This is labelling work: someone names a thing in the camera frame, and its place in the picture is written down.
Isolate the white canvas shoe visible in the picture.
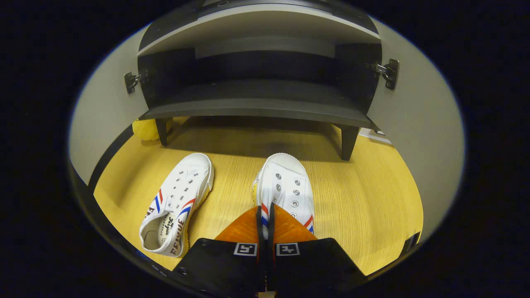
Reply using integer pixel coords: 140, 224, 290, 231
139, 153, 214, 258
253, 153, 315, 240

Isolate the grey shoe cabinet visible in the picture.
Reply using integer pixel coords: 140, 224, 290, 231
137, 0, 383, 161

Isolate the white flat box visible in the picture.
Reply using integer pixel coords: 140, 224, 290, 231
358, 127, 393, 145

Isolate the yellow round object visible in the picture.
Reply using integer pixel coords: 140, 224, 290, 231
132, 118, 166, 141

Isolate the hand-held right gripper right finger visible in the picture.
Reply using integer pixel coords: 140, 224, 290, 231
267, 202, 369, 296

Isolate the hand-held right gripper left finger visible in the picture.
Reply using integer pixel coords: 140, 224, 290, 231
172, 206, 265, 296

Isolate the grey cabinet door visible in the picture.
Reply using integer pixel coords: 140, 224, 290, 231
68, 23, 152, 191
366, 17, 465, 243

